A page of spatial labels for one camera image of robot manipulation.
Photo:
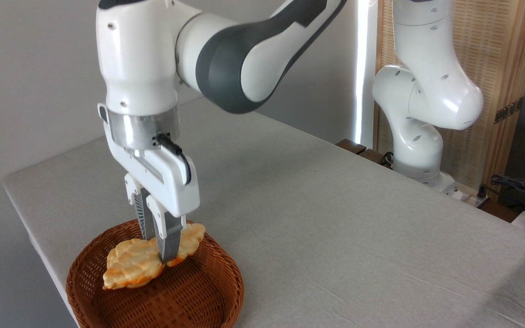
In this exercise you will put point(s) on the long leaf-shaped bread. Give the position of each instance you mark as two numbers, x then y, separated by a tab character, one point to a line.
135	259

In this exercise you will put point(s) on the dark brown wooden block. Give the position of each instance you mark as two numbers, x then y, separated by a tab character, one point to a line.
374	156
351	146

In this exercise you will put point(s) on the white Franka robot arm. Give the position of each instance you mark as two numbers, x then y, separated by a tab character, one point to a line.
139	54

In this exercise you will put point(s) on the brown woven wicker basket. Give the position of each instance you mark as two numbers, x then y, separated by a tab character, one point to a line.
194	291

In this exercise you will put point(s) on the white power strip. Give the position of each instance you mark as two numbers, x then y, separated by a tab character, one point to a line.
474	200

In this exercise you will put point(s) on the grey tablecloth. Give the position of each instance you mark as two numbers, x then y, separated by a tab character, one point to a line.
335	255

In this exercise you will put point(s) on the dark metal screen hinge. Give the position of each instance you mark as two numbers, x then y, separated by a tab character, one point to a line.
508	110

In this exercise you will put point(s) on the white vertical light strip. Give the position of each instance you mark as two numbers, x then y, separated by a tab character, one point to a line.
364	68

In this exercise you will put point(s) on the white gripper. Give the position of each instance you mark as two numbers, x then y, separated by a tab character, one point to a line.
171	182

